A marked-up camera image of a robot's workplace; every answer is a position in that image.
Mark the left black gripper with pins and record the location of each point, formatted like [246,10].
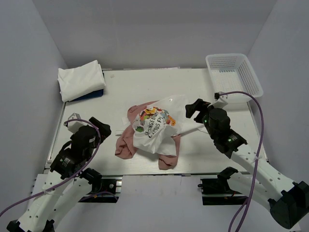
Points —
[105,129]

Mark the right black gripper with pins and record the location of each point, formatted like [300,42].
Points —
[199,106]

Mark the pink printed t-shirt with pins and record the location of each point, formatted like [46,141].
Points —
[126,150]

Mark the white printed t-shirt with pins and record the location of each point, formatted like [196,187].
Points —
[158,122]

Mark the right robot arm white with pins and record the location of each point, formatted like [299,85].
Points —
[286,200]

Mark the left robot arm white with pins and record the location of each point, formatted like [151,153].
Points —
[68,180]

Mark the folded blue t-shirt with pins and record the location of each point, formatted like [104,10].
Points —
[94,94]

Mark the white plastic basket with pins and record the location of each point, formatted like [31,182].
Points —
[233,72]

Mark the folded white t-shirt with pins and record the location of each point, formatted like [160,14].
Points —
[79,81]

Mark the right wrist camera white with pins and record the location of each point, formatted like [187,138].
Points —
[220,101]

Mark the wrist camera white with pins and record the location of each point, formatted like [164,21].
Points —
[74,124]
[220,101]

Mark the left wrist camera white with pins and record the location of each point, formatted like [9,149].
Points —
[74,124]

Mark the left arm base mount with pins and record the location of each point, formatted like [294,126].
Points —
[103,189]

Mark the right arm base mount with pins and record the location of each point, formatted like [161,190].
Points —
[216,191]

